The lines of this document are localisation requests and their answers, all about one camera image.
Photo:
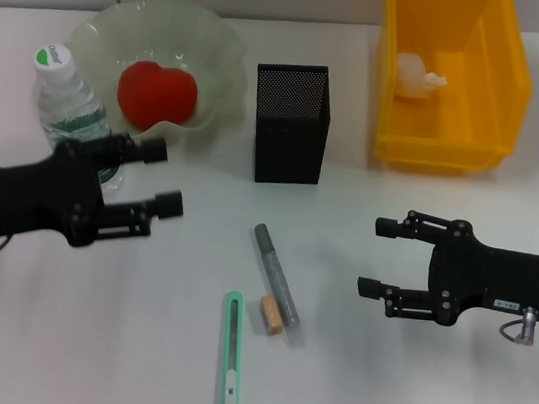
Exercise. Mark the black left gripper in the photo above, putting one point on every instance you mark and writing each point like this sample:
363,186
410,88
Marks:
29,199

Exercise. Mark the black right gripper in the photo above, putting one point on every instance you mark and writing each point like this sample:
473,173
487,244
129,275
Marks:
491,277

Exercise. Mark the red apple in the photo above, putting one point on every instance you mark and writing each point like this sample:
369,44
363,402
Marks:
156,94

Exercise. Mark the clear green-label water bottle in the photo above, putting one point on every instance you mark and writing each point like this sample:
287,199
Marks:
68,105

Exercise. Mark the white paper ball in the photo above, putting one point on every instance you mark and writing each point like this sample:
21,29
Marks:
414,75

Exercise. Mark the grey marker pen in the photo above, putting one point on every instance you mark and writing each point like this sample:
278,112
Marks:
276,276

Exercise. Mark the black mesh pen holder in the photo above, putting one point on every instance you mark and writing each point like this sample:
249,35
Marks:
292,143

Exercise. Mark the pale green wavy fruit plate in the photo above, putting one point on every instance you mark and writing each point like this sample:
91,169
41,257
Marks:
206,45

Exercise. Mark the green utility knife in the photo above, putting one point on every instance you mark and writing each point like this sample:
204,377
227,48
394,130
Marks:
231,347

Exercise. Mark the yellow plastic bin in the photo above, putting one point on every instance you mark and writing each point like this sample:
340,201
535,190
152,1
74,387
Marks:
464,123

